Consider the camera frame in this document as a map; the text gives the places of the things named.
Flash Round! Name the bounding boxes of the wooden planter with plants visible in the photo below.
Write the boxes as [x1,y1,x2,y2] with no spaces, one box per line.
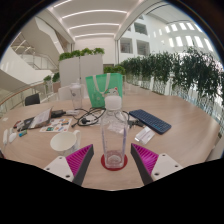
[43,71,62,94]

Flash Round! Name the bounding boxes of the low green shrub planter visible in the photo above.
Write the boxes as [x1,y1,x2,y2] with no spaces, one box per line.
[103,64,127,75]

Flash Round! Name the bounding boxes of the black power adapter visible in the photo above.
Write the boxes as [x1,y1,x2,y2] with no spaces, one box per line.
[50,109,67,118]

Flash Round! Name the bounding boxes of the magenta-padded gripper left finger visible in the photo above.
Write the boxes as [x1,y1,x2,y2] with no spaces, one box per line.
[43,143,95,187]

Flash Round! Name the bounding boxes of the clear tumbler with lid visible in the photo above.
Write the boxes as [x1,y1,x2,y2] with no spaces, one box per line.
[68,82,83,110]

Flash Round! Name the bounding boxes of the colourful sticker sheet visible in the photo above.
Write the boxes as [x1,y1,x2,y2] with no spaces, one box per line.
[39,117,73,134]

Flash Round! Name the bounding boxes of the white cup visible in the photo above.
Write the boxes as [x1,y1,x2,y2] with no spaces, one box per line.
[49,129,82,157]

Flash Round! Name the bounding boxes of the black chair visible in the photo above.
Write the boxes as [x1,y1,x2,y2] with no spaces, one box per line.
[24,92,41,107]

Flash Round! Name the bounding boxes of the white power adapter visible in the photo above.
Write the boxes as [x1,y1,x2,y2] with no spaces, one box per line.
[64,109,81,117]

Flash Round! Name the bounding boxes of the small white box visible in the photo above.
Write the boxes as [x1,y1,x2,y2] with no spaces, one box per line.
[134,125,156,146]

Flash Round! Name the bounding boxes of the glass railing with wooden handrail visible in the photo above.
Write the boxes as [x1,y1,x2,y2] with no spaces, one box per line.
[0,79,48,111]

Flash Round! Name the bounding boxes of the row of green hedge plants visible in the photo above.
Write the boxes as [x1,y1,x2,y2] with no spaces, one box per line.
[119,46,224,114]

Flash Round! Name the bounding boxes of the white cabinet with plants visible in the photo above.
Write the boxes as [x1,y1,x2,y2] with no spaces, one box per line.
[58,47,106,88]

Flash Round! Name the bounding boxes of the ceiling light strips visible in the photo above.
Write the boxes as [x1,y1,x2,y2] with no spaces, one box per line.
[53,0,129,38]

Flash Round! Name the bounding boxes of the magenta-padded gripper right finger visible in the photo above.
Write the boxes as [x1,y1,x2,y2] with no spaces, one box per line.
[130,142,184,186]

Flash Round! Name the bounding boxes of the clear plastic water bottle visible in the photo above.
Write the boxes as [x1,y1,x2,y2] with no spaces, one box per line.
[99,95,130,169]

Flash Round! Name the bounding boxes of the green tote bag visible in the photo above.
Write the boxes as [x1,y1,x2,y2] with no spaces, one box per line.
[85,72,124,109]

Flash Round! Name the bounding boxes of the flat round red coaster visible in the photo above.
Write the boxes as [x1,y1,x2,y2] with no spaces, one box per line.
[100,153,129,172]

